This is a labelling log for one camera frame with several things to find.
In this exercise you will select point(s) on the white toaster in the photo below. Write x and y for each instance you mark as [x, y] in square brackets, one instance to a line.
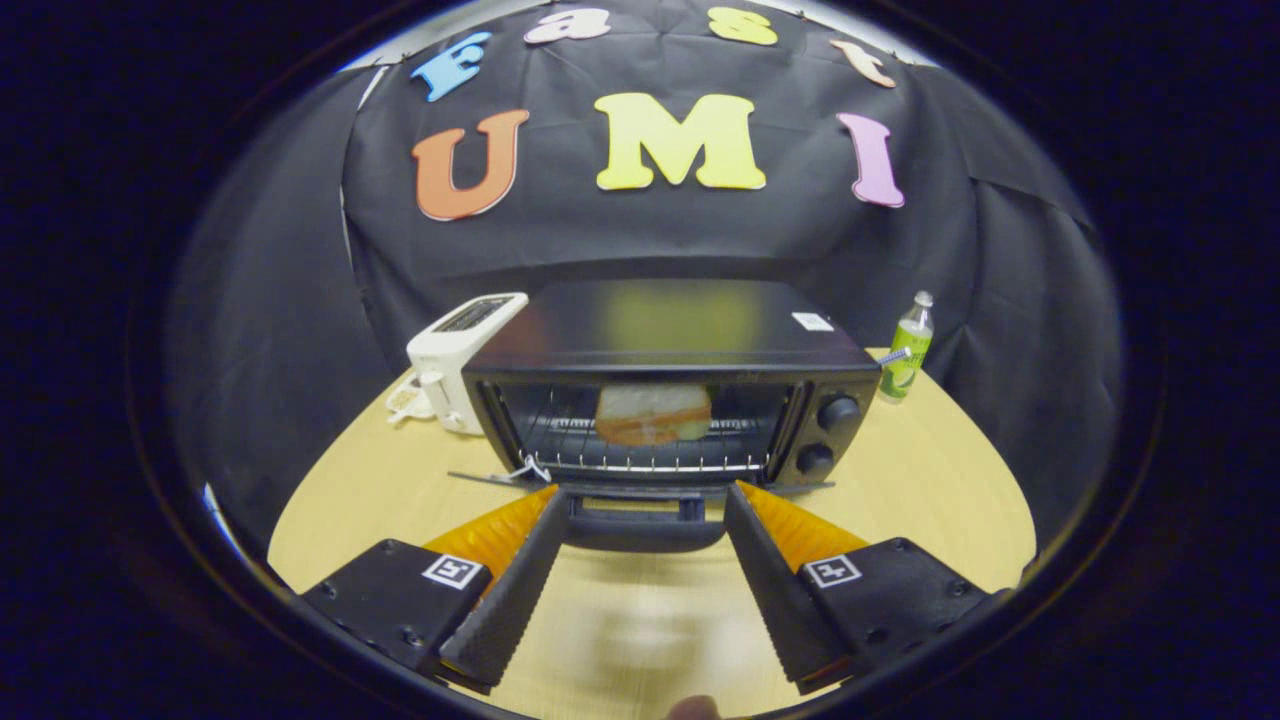
[450, 355]

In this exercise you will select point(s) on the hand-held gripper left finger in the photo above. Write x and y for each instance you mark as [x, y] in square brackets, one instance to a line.
[515, 600]

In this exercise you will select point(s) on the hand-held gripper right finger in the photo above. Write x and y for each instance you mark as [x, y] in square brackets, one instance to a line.
[775, 590]

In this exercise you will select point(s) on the lettuce sandwich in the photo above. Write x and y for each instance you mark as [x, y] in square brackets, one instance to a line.
[652, 413]

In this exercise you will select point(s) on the green label plastic bottle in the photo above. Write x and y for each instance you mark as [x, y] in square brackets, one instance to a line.
[908, 350]

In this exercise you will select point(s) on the black toaster oven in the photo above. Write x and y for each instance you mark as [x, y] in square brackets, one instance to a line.
[670, 320]

